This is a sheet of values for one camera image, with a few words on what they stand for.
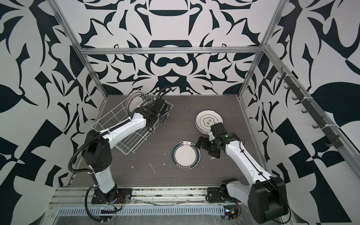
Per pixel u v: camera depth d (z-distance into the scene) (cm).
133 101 98
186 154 90
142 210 65
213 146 69
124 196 73
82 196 75
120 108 103
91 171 52
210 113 105
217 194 74
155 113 67
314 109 55
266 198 39
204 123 100
